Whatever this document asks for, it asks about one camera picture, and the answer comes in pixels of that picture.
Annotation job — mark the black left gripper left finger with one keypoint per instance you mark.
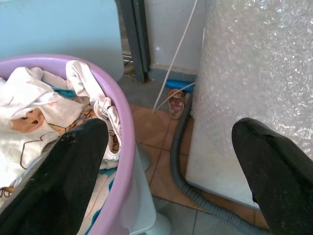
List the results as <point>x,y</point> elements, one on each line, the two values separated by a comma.
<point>56,176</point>

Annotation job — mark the dark grey door frame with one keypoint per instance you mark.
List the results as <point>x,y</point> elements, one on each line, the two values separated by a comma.
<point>137,39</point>

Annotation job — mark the bubble wrapped white washing machine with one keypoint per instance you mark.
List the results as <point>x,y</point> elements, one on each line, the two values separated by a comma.
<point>252,73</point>

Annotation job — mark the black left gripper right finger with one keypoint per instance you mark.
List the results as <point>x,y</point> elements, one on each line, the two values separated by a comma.
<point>276,171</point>

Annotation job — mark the patterned slipper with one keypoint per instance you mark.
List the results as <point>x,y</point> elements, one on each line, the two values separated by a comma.
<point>176,104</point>

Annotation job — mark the purple plastic laundry basin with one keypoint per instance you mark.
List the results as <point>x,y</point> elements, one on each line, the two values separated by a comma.
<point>122,137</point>

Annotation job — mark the blue plastic object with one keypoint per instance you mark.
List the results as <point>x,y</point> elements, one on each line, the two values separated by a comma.
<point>179,85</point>

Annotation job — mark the white thin rod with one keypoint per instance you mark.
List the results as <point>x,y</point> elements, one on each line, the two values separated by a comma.
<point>174,56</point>

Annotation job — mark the white pink striped garment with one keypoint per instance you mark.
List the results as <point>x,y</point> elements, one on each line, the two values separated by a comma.
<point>95,90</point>

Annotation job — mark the white blue print cloth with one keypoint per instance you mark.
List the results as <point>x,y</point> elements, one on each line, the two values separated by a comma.
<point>100,195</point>

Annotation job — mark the white cartoon print garment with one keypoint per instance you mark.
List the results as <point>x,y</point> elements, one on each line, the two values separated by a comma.
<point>31,107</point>

